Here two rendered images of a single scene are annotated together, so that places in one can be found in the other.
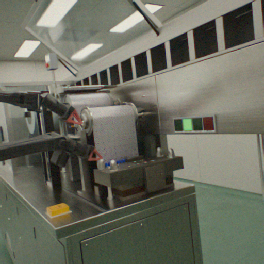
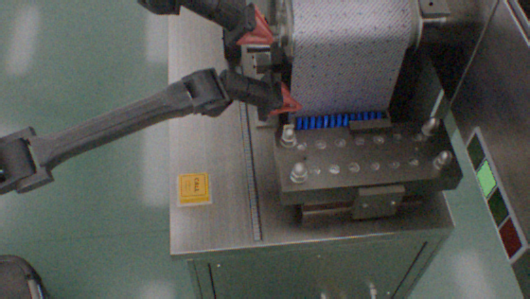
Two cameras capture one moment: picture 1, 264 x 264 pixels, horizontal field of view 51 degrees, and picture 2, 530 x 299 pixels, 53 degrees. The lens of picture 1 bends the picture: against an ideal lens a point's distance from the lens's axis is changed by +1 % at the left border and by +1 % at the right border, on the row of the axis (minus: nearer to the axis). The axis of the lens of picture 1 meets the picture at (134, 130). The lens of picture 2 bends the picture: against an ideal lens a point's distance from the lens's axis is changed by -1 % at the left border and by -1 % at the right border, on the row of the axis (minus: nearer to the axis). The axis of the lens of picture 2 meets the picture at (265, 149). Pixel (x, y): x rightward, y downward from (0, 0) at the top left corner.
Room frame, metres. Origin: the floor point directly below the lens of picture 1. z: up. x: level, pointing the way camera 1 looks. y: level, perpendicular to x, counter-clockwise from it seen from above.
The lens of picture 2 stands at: (0.57, -0.09, 2.02)
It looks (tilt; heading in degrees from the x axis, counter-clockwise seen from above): 55 degrees down; 25
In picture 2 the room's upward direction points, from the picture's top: 1 degrees clockwise
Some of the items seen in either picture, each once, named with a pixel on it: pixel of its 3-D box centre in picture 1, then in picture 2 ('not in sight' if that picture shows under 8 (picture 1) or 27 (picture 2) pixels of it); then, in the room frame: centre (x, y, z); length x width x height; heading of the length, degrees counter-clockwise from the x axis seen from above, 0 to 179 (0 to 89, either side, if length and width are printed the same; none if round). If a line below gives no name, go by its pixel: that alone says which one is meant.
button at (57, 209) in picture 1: (58, 209); (193, 187); (1.09, 0.34, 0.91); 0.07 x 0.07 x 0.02; 32
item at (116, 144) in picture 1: (117, 147); (342, 92); (1.36, 0.10, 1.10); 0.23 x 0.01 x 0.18; 122
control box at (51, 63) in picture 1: (50, 62); not in sight; (1.83, 0.50, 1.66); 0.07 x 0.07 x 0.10; 40
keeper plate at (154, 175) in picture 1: (154, 178); (377, 202); (1.21, -0.07, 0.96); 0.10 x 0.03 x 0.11; 122
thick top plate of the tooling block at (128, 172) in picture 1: (139, 168); (364, 160); (1.28, 0.00, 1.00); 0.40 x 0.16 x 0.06; 122
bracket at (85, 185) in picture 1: (81, 162); (266, 81); (1.36, 0.28, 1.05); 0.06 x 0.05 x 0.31; 122
